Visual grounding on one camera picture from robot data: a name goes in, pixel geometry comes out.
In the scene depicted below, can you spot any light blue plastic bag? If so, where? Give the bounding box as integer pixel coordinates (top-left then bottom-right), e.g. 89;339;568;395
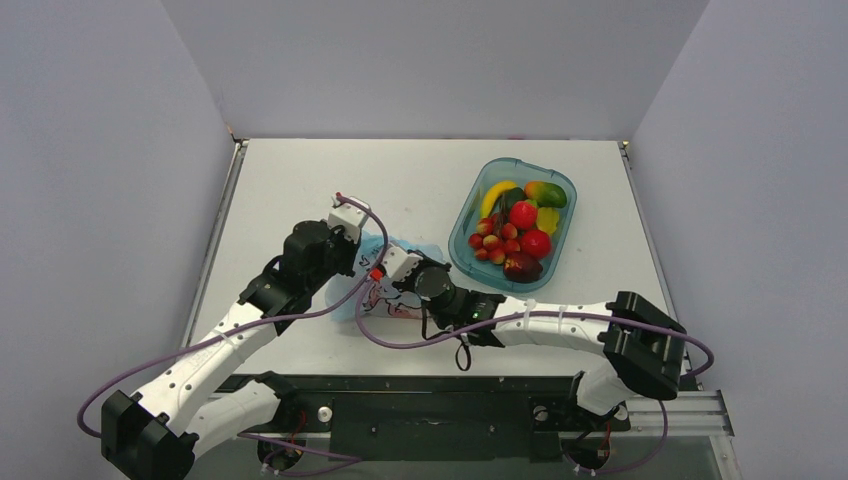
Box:
325;232;444;322

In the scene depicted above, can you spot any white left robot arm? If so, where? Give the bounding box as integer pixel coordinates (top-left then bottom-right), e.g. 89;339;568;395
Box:
101;220;363;479

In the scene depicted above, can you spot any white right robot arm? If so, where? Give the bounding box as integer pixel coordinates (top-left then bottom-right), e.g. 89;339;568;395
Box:
384;264;686;427

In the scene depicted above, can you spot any fake cherry bunch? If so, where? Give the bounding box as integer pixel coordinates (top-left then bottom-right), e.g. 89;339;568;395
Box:
467;215;521;265

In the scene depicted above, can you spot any dark red fake fruit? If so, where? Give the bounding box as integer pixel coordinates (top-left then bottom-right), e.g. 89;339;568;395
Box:
503;252;543;284

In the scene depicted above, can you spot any yellow fake banana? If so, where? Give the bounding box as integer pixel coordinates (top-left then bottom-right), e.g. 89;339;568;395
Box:
480;180;518;218

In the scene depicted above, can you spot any red fake apple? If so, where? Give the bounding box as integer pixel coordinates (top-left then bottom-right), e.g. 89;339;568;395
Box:
519;229;552;260

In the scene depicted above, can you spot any red fake strawberry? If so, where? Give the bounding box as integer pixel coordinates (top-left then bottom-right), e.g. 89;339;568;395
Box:
508;200;538;230

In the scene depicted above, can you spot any yellow fake starfruit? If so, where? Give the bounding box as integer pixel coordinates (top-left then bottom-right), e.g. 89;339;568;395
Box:
535;207;560;237

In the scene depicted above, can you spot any green orange fake mango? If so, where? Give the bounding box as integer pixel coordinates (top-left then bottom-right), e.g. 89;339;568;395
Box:
524;181;568;209

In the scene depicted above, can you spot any teal plastic fruit tray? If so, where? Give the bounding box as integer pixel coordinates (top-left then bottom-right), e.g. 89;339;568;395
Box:
448;158;577;293

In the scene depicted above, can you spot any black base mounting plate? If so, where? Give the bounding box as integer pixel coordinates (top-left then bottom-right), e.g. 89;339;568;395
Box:
250;372;659;463

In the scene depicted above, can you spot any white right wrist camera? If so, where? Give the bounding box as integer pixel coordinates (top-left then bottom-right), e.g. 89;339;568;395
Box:
377;242;423;283

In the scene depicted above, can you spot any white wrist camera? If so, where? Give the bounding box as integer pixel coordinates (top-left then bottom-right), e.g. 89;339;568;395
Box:
326;196;370;244
377;242;423;283

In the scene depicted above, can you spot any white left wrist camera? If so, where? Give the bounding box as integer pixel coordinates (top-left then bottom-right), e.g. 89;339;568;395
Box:
326;196;370;244

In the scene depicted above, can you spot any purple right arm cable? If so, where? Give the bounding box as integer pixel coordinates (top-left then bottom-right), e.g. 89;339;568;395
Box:
354;278;715;382

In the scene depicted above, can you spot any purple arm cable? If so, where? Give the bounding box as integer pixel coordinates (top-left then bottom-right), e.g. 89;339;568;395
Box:
354;278;715;382
76;193;391;440

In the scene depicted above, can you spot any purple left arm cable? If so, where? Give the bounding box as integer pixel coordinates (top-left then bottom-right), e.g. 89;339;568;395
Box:
76;193;391;440

